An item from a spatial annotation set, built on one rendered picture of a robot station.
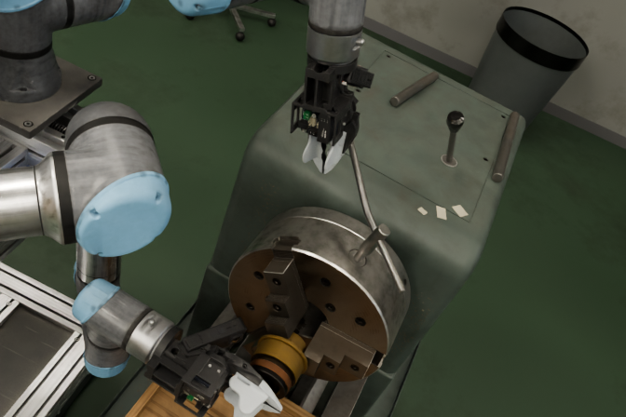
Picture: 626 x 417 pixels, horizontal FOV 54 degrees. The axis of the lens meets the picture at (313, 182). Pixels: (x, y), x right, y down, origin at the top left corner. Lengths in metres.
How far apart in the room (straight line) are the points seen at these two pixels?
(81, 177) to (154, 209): 0.09
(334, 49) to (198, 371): 0.51
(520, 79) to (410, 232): 2.66
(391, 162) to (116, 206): 0.62
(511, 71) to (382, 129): 2.47
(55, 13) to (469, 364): 2.08
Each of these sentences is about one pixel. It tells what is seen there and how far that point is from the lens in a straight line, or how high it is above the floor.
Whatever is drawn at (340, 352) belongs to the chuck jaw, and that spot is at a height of 1.11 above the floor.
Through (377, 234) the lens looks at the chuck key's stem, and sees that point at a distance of 0.96.
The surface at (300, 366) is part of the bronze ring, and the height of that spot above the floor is 1.10.
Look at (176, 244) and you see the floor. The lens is 2.56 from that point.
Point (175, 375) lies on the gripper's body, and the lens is 1.00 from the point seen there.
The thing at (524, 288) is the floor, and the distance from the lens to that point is 3.14.
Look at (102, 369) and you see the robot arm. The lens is 1.13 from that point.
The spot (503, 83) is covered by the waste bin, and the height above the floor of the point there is 0.39.
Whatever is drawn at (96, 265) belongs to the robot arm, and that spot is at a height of 1.09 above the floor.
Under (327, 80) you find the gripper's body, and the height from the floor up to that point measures 1.52.
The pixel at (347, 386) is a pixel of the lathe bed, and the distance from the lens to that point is 1.33.
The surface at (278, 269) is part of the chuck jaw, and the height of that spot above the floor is 1.20.
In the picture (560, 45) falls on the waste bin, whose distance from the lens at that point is 4.11.
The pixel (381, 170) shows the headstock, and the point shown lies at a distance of 1.17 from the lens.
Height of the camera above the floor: 1.96
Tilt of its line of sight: 41 degrees down
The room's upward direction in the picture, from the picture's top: 23 degrees clockwise
